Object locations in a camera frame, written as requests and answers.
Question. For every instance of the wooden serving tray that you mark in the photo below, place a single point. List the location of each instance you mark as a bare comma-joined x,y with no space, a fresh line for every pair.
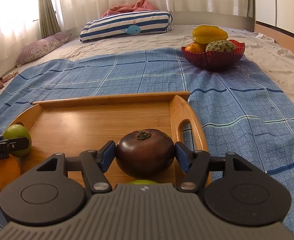
71,126

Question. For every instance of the large orange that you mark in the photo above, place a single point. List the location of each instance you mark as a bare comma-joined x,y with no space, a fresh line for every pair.
9,171

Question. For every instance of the green custard apple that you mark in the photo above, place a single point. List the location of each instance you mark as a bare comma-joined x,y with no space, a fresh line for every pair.
220,46

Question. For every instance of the purple floral pillow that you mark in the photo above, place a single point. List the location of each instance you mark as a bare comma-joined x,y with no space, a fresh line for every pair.
41,48

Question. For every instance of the green apple right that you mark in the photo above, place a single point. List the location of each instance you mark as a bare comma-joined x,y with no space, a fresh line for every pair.
142,182

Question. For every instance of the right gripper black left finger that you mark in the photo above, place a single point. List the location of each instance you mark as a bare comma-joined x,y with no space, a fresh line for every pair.
91,163

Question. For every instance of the yellow starfruit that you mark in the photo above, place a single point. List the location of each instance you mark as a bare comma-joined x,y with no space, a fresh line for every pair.
204,34

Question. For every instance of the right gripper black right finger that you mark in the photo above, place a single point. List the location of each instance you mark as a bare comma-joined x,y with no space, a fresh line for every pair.
198,164

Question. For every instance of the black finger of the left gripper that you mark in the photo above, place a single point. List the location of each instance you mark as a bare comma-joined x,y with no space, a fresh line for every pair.
10,146

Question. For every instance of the blue striped whale pillow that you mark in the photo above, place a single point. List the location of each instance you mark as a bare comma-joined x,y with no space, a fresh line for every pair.
127,24

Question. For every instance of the blue checked blanket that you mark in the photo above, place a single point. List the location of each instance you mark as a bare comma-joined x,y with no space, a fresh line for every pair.
241,110

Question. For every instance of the orange fruit in bowl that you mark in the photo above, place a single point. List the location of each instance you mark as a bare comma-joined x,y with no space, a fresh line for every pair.
196,47

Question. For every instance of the red glass fruit bowl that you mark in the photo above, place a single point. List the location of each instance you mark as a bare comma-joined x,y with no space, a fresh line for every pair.
215,60

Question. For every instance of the green apple left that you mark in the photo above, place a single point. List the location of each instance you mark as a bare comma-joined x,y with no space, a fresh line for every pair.
18,131

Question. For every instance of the pink crumpled blanket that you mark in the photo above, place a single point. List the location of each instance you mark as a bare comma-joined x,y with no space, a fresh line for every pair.
140,5

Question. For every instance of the olive green drape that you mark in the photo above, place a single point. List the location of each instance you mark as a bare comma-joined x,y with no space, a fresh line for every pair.
47,19

